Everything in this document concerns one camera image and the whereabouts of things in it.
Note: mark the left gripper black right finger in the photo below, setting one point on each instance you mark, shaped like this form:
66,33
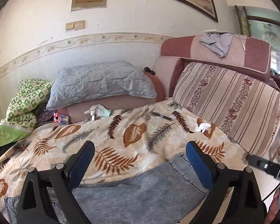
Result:
245,205

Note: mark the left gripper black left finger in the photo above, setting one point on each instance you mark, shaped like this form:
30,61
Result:
35,204

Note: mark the grey denim pants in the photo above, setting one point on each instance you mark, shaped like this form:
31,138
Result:
164,194

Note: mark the person's right hand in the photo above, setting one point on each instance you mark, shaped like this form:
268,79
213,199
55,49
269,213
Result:
273,212

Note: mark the striped floral cushion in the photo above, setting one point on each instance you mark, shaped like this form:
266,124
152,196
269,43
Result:
244,108

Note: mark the green patterned quilt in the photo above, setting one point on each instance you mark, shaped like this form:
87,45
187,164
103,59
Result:
20,120

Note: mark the crumpled white tissue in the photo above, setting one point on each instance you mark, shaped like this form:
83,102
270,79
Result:
202,127

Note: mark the small colourful box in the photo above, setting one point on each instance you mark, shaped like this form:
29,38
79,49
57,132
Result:
61,119

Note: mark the beige leaf-pattern blanket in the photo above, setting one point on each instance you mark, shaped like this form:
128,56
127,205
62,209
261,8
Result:
127,143

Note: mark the white glove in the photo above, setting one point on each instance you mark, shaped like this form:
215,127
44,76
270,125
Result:
97,111

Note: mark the black pen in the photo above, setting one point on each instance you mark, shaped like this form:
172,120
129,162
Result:
161,116

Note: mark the pink sofa backrest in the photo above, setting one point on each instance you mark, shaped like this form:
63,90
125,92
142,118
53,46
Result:
249,56

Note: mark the grey cloth on backrest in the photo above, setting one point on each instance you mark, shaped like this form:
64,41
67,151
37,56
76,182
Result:
218,42

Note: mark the grey quilted pillow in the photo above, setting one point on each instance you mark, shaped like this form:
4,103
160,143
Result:
99,80

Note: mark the small black clip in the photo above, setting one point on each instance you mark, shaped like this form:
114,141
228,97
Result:
147,69

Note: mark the glass door with frame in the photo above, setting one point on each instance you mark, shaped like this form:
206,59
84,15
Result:
263,24

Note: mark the beige wall switches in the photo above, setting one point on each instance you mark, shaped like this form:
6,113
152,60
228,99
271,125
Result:
77,25

